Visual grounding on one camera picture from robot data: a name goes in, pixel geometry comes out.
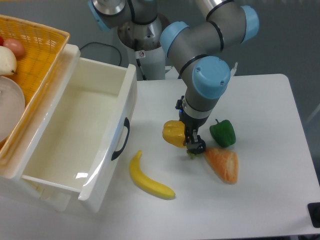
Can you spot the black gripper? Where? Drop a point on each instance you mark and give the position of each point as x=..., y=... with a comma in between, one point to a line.
x=192, y=120

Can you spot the yellow bell pepper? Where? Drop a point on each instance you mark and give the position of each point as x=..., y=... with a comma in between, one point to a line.
x=173, y=132

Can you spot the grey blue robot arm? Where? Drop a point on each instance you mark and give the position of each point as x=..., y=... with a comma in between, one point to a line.
x=192, y=50

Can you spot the green bell pepper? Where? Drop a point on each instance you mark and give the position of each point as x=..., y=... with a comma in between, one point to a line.
x=223, y=133

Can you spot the open upper white drawer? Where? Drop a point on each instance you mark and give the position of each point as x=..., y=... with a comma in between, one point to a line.
x=119, y=88

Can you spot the white drawer cabinet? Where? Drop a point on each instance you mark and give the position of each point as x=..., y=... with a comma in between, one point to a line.
x=55, y=157

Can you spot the orange fruit slice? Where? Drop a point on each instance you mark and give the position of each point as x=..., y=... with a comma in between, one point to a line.
x=224, y=162

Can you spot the yellow banana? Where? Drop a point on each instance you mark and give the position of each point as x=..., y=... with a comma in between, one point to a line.
x=147, y=184

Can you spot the black corner device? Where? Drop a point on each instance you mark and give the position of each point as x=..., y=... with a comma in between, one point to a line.
x=314, y=213

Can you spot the yellow woven basket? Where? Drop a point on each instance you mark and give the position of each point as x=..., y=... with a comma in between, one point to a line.
x=43, y=45

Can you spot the white round plate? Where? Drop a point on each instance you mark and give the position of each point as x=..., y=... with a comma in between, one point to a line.
x=12, y=106

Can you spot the red fruit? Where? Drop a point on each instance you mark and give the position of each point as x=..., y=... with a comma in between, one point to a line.
x=1, y=41

